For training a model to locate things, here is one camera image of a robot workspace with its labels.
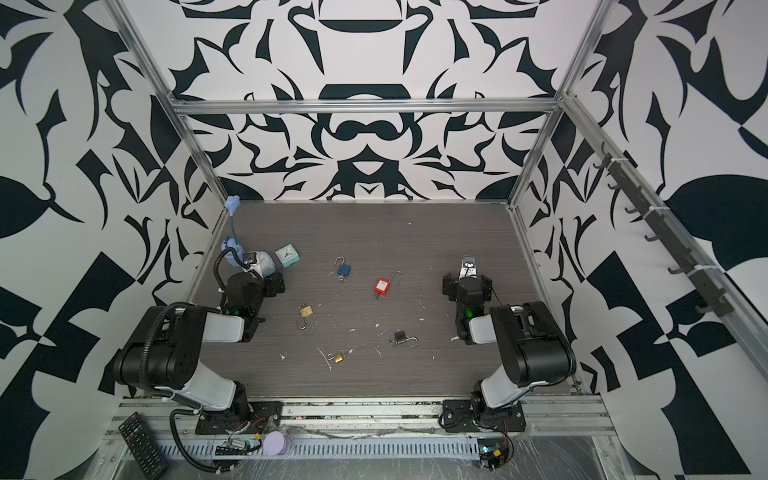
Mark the red padlock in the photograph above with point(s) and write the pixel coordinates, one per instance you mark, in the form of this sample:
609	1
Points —
383	285

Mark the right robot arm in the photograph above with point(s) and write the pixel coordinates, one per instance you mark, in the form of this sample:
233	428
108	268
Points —
533	349

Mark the purple round lid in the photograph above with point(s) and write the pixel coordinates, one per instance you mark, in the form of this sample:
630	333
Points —
277	443

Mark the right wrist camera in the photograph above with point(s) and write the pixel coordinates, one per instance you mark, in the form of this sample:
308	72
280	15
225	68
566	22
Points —
468	268

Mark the black padlock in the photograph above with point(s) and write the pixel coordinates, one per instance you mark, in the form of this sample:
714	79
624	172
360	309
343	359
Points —
399	337

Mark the light blue alarm clock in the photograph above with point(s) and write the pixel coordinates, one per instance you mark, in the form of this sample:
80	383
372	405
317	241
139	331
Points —
260	263

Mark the blue padlock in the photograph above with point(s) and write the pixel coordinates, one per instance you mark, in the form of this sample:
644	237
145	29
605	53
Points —
343	269

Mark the green circuit board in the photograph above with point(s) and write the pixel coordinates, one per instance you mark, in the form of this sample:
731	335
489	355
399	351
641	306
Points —
495	455

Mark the brass padlock with key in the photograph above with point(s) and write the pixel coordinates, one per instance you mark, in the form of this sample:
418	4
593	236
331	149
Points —
305	311

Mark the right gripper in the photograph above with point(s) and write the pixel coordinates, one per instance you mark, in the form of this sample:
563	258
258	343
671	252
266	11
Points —
467	282

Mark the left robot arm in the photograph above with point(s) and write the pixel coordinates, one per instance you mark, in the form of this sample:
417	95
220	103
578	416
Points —
162	355

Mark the black hook rack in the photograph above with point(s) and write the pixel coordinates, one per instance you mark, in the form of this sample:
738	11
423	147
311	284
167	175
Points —
689	259

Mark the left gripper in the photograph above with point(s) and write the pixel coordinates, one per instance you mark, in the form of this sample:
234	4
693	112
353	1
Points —
273	282

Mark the mint green alarm clock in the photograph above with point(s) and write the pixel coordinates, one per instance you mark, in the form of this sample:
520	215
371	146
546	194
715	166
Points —
287	255

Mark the white cable duct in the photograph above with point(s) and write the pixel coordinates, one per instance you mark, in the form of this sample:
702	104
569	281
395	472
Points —
356	448

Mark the black remote control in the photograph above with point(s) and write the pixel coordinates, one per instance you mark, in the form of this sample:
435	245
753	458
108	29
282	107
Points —
143	447

